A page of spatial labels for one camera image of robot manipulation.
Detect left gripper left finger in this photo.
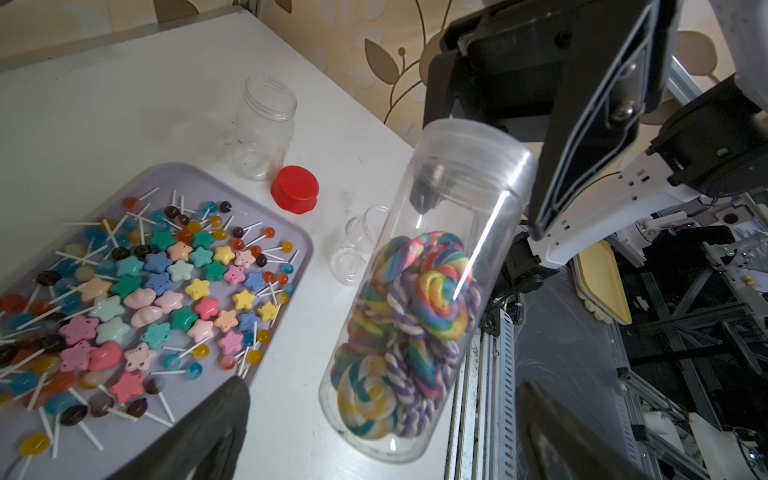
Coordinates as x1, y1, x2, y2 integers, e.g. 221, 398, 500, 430
111, 376, 250, 479

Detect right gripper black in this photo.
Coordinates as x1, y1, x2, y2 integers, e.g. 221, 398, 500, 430
422, 1, 681, 240

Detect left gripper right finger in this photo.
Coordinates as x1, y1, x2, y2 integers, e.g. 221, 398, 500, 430
515, 380, 646, 480

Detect clear jar dark beads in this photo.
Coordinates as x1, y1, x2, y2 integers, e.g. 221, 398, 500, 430
319, 119, 538, 464

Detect clear jar colourful candies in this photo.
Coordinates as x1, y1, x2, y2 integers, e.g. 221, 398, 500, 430
330, 206, 389, 286

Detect red jar lid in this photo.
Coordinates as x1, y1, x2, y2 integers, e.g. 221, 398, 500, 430
270, 166, 319, 215

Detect clear candy jar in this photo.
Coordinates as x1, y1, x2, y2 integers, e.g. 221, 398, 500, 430
228, 76, 298, 182

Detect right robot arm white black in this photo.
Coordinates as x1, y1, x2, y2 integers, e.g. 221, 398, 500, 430
424, 1, 767, 295

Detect pile of star candies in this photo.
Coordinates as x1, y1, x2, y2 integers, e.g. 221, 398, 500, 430
51, 242, 294, 403

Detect pile of lollipops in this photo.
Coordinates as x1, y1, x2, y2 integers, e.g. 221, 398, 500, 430
0, 185, 301, 480

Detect lilac plastic tray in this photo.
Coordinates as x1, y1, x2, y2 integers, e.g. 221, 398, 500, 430
0, 161, 315, 480

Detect yellow flat object outside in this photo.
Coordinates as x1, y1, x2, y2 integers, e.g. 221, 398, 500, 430
570, 240, 632, 326

